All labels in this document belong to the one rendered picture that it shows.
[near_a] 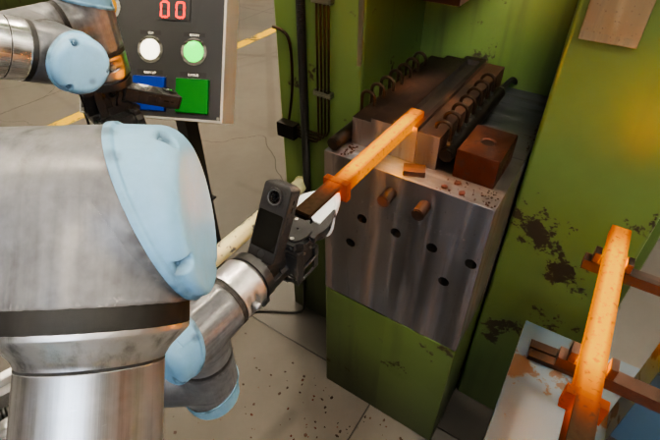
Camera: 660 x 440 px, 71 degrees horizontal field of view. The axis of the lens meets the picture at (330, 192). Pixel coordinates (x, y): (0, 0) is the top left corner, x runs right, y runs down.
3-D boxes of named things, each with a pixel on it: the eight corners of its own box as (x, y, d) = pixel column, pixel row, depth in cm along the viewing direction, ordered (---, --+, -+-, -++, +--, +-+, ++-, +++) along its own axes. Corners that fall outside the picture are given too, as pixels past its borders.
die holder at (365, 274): (455, 352, 112) (495, 211, 85) (324, 285, 129) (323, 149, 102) (520, 223, 149) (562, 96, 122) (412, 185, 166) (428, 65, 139)
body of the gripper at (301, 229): (283, 244, 76) (233, 292, 68) (280, 202, 71) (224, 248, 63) (322, 262, 72) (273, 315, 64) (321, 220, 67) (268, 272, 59)
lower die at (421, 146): (434, 170, 96) (440, 135, 90) (352, 142, 104) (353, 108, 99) (498, 94, 123) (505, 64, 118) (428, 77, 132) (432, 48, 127)
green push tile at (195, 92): (206, 114, 102) (208, 80, 100) (174, 112, 102) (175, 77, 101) (209, 115, 103) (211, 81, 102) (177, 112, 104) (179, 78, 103)
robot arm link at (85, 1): (35, -19, 69) (90, -28, 75) (62, 53, 76) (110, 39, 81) (60, -9, 65) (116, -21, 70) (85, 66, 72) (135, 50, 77)
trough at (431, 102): (416, 134, 93) (417, 128, 93) (393, 127, 96) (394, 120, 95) (485, 65, 121) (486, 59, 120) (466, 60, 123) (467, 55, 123)
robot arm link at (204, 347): (145, 369, 57) (128, 326, 52) (209, 309, 65) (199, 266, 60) (191, 404, 54) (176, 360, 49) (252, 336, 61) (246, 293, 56)
